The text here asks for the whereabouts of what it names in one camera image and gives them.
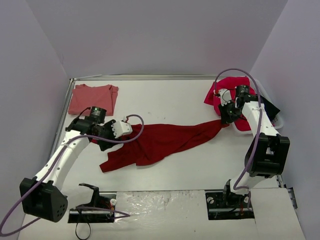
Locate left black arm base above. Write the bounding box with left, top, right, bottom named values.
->
left=67, top=183, right=117, bottom=224

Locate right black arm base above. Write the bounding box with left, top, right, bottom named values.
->
left=205, top=186, right=255, bottom=221

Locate bright pink t-shirt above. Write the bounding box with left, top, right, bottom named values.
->
left=204, top=76, right=256, bottom=132

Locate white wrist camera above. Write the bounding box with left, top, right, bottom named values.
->
left=214, top=88, right=234, bottom=106
left=111, top=118, right=133, bottom=139

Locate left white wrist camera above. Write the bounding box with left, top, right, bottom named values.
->
left=111, top=118, right=133, bottom=139

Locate folded salmon pink t-shirt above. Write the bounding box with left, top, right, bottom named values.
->
left=68, top=84, right=119, bottom=116

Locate thin black cable loop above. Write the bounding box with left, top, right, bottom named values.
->
left=74, top=204, right=92, bottom=239

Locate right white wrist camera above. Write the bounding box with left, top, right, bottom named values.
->
left=214, top=88, right=234, bottom=106

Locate white plastic laundry basket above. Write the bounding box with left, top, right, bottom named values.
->
left=231, top=79, right=284, bottom=135

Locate dark red t-shirt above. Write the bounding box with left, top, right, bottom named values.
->
left=99, top=119, right=228, bottom=173

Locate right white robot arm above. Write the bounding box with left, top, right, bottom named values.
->
left=217, top=85, right=290, bottom=207

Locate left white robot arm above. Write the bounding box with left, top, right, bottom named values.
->
left=19, top=106, right=133, bottom=223

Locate black garment in basket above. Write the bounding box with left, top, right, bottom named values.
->
left=260, top=95, right=281, bottom=122

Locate white foreground cover board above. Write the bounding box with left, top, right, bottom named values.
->
left=19, top=188, right=304, bottom=240

